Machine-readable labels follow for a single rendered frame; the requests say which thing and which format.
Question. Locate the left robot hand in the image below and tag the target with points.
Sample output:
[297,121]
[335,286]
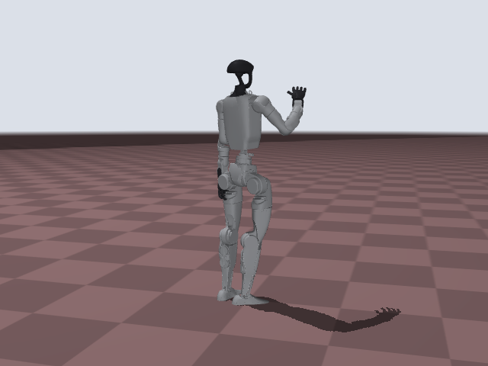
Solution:
[221,192]

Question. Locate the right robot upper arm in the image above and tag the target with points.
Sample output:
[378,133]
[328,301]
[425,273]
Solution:
[261,104]

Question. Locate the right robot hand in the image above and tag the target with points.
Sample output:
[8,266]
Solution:
[297,94]

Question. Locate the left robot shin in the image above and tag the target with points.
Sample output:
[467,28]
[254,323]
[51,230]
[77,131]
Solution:
[227,254]

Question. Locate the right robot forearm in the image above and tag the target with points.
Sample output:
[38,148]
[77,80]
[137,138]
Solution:
[294,118]

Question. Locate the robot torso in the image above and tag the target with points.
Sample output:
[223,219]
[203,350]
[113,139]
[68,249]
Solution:
[243,129]

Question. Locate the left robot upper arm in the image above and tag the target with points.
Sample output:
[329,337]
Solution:
[222,135]

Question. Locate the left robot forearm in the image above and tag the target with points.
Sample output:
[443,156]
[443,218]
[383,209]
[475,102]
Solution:
[223,158]

